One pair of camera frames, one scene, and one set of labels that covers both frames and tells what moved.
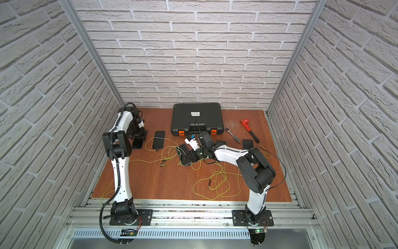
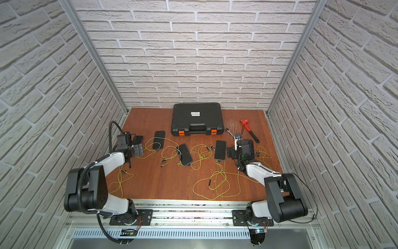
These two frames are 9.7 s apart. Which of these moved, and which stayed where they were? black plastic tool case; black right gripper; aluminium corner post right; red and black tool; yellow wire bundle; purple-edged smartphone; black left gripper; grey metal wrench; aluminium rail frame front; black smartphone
Moved: black right gripper; black left gripper; yellow wire bundle
Stayed: red and black tool; black smartphone; aluminium rail frame front; black plastic tool case; grey metal wrench; purple-edged smartphone; aluminium corner post right
